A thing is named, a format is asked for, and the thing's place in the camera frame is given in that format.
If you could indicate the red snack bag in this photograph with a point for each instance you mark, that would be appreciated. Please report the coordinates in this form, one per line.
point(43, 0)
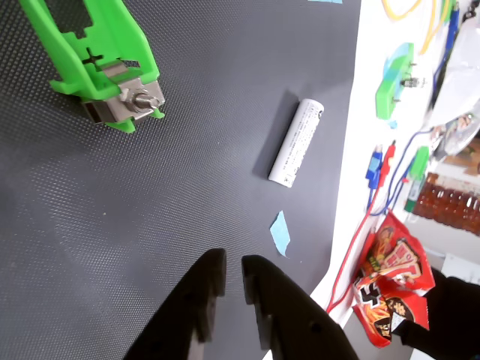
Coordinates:
point(397, 262)

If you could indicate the clear plastic bag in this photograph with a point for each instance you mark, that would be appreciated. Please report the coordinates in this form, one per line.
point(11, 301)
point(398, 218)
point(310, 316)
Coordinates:
point(463, 67)

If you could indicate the blue tape on green block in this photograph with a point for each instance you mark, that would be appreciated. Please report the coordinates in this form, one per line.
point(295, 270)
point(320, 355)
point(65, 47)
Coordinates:
point(398, 60)

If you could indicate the black textured mat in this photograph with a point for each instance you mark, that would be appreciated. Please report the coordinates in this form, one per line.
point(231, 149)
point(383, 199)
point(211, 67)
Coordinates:
point(150, 187)

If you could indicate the white AA battery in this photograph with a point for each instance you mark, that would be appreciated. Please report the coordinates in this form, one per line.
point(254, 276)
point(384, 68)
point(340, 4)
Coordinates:
point(296, 142)

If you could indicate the green alligator clip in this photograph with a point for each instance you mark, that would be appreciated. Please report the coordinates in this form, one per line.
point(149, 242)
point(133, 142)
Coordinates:
point(420, 161)

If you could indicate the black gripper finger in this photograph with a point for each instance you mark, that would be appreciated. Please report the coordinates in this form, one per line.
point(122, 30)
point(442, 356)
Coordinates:
point(292, 322)
point(187, 307)

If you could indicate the red alligator clip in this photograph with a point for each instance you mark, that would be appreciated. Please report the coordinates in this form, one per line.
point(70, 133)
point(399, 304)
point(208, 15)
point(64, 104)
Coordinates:
point(388, 161)

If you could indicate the blue alligator clip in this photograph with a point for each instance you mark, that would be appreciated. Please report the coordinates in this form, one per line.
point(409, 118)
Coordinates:
point(374, 168)

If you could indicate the white box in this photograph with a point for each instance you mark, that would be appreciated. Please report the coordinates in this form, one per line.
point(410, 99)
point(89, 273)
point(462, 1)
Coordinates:
point(463, 267)

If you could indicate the thick blue lead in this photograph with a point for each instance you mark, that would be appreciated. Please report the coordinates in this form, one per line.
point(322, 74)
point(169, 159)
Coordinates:
point(452, 33)

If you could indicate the green block with screws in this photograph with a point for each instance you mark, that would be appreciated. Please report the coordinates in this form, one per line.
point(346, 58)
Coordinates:
point(390, 93)

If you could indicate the pack of brown bottles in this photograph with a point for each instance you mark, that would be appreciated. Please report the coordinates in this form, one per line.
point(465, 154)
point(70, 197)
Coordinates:
point(446, 206)

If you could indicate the green battery holder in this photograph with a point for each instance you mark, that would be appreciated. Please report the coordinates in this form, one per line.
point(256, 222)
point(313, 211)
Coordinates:
point(71, 67)

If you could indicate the printed foil packet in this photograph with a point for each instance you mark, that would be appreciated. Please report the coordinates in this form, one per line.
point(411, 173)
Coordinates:
point(457, 131)

